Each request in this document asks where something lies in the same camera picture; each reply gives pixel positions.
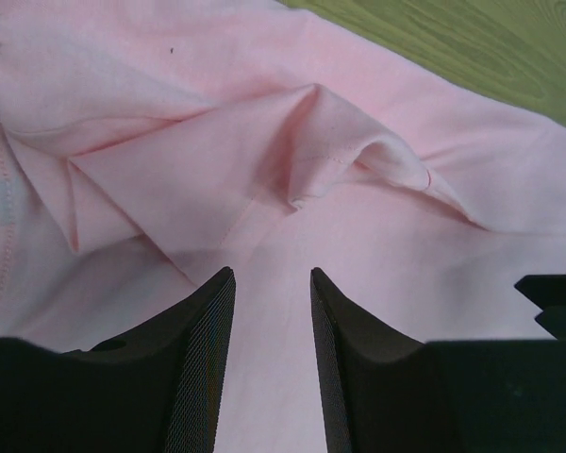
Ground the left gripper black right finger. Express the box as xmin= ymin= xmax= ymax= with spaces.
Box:
xmin=310 ymin=269 xmax=566 ymax=452

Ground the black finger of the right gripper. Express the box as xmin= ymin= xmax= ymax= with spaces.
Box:
xmin=515 ymin=275 xmax=566 ymax=340

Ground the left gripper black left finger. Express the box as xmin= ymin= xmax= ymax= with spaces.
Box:
xmin=0 ymin=267 xmax=236 ymax=452

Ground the light pink t shirt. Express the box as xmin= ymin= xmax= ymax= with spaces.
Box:
xmin=0 ymin=1 xmax=566 ymax=452

